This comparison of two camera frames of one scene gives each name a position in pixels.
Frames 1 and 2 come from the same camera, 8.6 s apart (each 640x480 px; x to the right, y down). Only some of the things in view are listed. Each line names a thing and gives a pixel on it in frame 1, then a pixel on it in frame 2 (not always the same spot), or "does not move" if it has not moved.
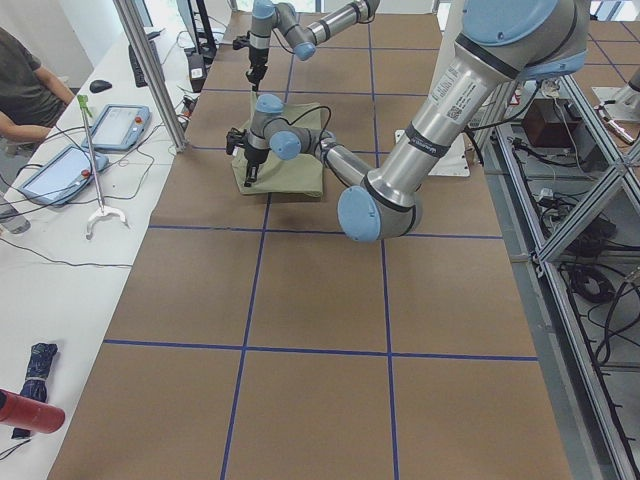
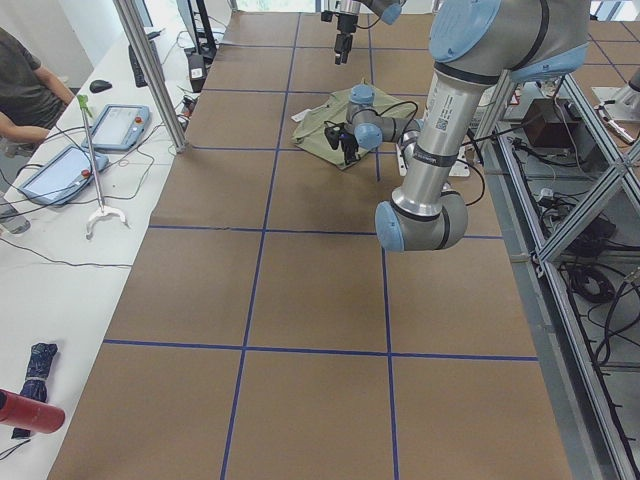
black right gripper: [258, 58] to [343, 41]
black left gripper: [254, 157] to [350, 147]
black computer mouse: [98, 86] does not move
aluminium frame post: [154, 74] does not move
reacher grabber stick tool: [102, 210] does not move
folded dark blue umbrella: [36, 377] does not move
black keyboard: [139, 77] does not move
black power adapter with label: [197, 69] does not move
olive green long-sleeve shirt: [298, 177] to [310, 128]
